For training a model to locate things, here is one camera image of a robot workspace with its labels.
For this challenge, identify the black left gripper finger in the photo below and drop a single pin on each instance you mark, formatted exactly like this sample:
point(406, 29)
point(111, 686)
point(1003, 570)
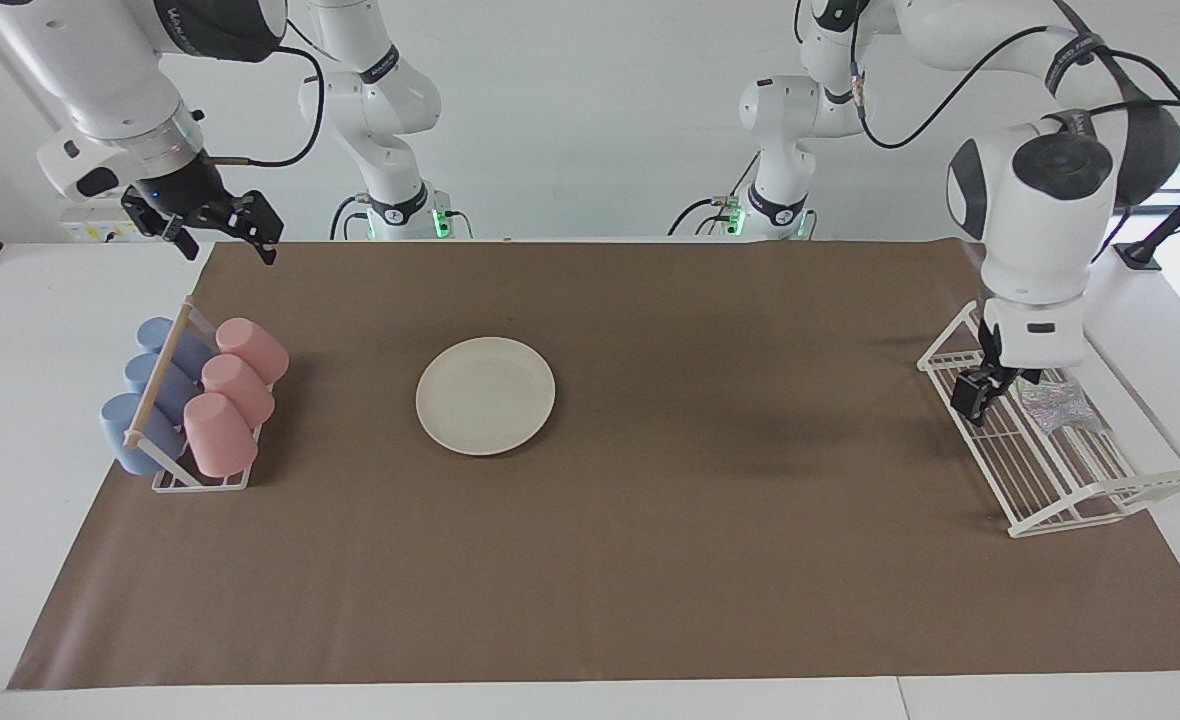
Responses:
point(972, 398)

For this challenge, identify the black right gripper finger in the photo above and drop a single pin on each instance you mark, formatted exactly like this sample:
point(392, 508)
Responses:
point(268, 250)
point(188, 243)

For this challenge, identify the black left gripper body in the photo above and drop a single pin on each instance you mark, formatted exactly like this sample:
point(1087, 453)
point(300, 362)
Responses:
point(992, 362)

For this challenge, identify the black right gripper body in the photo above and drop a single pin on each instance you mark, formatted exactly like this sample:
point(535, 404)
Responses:
point(185, 195)

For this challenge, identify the clear plastic bag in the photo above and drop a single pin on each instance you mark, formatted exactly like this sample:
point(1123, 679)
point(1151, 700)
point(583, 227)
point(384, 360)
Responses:
point(1060, 405)

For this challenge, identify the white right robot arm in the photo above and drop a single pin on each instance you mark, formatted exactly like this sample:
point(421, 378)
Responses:
point(100, 70)

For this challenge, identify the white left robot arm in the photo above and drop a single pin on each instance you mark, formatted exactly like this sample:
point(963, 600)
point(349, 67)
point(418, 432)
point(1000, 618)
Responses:
point(1040, 220)

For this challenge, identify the cream round plate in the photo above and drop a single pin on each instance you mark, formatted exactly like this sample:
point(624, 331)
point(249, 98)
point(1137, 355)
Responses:
point(485, 395)

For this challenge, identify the pink plastic cup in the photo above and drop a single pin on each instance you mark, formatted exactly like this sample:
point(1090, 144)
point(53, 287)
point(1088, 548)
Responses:
point(220, 435)
point(238, 388)
point(253, 348)

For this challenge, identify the blue plastic cup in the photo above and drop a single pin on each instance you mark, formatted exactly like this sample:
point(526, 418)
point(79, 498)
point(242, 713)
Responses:
point(188, 350)
point(175, 388)
point(120, 425)

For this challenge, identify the white cup holder rack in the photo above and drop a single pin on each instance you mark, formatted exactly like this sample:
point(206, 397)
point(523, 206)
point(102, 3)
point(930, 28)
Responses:
point(160, 375)

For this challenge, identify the black stand with pole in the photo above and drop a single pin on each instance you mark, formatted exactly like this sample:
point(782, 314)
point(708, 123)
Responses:
point(1140, 252)

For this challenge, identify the brown table mat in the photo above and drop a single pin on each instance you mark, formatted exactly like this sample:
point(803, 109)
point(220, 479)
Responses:
point(650, 560)

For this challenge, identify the white wall power outlet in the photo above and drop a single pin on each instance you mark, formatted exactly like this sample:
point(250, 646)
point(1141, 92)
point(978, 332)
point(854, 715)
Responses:
point(80, 228)

